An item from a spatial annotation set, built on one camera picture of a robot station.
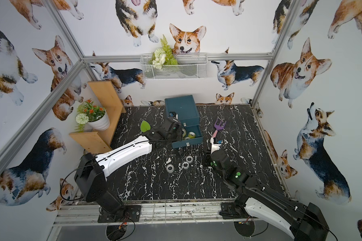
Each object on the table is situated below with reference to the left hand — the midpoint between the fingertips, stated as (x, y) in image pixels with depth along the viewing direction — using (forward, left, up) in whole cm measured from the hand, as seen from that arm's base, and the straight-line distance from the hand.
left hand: (179, 127), depth 85 cm
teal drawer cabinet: (+12, -3, +2) cm, 13 cm away
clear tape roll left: (-17, +6, -18) cm, 25 cm away
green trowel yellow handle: (+16, +27, -20) cm, 37 cm away
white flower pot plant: (+11, +52, -3) cm, 54 cm away
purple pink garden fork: (+14, -27, -20) cm, 37 cm away
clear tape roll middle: (-15, -3, -19) cm, 24 cm away
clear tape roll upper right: (-11, -5, -19) cm, 23 cm away
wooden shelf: (-5, +44, -6) cm, 45 cm away
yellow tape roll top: (+1, -7, -10) cm, 12 cm away
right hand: (-12, -14, -2) cm, 19 cm away
